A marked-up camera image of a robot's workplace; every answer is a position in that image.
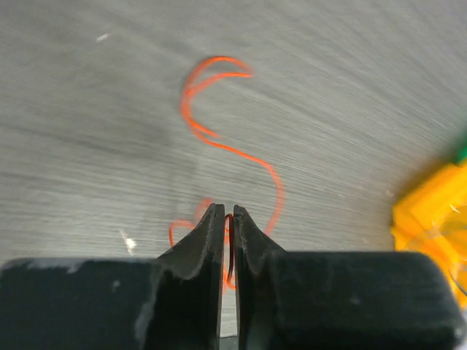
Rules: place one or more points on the yellow plastic bin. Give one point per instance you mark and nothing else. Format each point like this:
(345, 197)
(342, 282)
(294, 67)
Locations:
(431, 220)

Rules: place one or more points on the near green plastic bin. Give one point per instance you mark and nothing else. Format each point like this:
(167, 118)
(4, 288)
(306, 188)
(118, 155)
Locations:
(458, 147)

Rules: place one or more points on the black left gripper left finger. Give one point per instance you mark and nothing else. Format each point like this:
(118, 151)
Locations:
(169, 302)

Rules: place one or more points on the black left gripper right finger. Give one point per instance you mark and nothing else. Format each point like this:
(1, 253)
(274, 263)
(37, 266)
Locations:
(339, 300)

